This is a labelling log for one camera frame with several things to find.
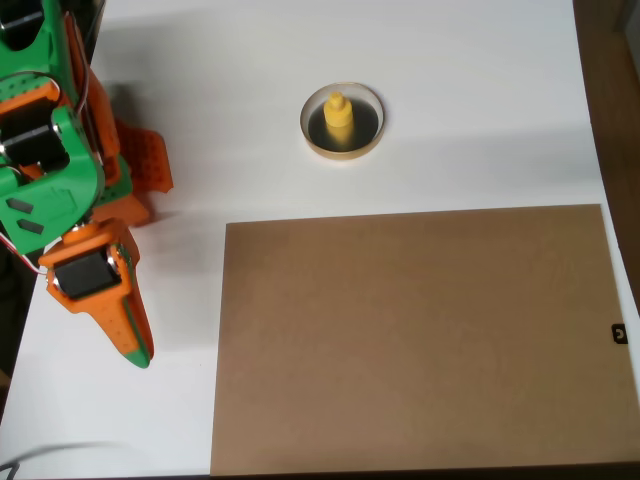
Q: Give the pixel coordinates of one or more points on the small black tag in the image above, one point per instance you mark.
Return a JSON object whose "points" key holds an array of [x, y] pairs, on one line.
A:
{"points": [[619, 334]]}

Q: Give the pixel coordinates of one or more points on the orange gripper black servo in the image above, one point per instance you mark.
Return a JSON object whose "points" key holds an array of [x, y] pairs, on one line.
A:
{"points": [[87, 277]]}

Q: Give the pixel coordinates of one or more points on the orange robot base mount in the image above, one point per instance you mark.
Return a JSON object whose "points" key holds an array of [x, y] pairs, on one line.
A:
{"points": [[150, 160]]}

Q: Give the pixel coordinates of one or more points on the green orange robot arm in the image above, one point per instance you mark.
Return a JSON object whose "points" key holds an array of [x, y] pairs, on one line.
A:
{"points": [[50, 200]]}

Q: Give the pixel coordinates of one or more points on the round dish dark inside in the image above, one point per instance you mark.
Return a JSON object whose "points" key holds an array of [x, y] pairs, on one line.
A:
{"points": [[367, 132]]}

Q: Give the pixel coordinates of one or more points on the white table sheet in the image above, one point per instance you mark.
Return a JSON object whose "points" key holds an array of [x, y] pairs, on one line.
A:
{"points": [[450, 50]]}

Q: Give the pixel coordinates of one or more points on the brown rectangular board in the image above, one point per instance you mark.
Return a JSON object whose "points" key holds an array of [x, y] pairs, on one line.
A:
{"points": [[425, 340]]}

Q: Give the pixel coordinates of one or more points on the small yellow plastic piece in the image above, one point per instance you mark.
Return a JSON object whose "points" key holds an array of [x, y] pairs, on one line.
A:
{"points": [[337, 117]]}

